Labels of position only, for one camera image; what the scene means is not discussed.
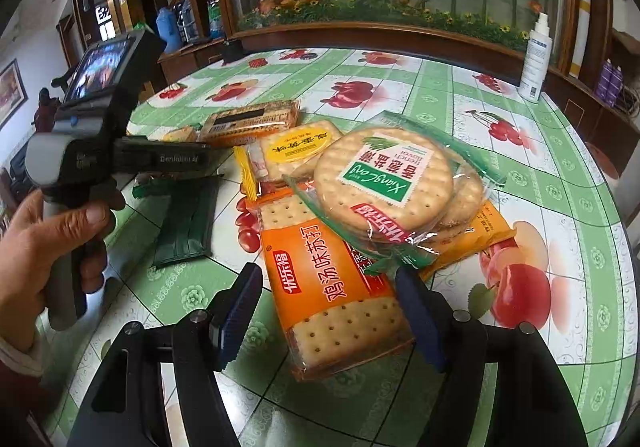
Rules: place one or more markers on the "small black object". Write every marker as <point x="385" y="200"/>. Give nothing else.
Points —
<point x="232" y="51"/>

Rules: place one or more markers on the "pack of water bottles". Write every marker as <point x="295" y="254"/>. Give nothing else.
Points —
<point x="189" y="22"/>

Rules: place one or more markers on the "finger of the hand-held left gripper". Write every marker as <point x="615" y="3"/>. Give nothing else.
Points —
<point x="214" y="153"/>

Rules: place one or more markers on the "person's left hand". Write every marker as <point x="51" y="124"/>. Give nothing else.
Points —
<point x="25" y="267"/>

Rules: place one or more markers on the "framed wall picture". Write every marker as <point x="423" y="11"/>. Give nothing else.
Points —
<point x="10" y="92"/>

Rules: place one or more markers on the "green white packet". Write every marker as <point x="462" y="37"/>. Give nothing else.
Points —
<point x="215" y="17"/>

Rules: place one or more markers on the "fruit print green tablecloth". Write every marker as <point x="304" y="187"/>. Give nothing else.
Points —
<point x="430" y="92"/>

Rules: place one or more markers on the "person's left forearm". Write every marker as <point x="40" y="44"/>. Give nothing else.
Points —
<point x="17" y="392"/>

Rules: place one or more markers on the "long cracker packet black barcode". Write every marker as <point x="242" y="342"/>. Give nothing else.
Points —
<point x="250" y="119"/>

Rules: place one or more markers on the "yellow white tall box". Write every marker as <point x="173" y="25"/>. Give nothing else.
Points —
<point x="583" y="12"/>

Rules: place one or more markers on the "long orange cracker packet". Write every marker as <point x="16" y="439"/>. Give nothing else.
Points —
<point x="325" y="287"/>

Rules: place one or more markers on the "small clear cracker packet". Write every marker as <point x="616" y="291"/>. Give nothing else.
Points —
<point x="181" y="134"/>

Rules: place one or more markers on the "dark green snack packet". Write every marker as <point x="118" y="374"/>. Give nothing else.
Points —
<point x="187" y="227"/>

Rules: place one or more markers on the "yellow label cracker packet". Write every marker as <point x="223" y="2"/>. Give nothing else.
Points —
<point x="295" y="152"/>

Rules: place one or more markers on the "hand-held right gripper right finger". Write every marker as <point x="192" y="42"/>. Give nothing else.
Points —
<point x="419" y="312"/>

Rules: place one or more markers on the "round cracker packet green label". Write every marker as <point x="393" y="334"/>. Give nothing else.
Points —
<point x="382" y="177"/>

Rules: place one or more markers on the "blue plastic bottle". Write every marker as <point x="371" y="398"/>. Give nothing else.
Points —
<point x="169" y="29"/>

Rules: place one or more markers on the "white spray bottle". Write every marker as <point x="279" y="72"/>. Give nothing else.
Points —
<point x="534" y="62"/>

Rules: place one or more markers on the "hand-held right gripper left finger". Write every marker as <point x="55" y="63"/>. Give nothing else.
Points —
<point x="241" y="309"/>

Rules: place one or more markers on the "purple bottles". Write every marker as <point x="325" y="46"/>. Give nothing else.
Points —
<point x="610" y="82"/>

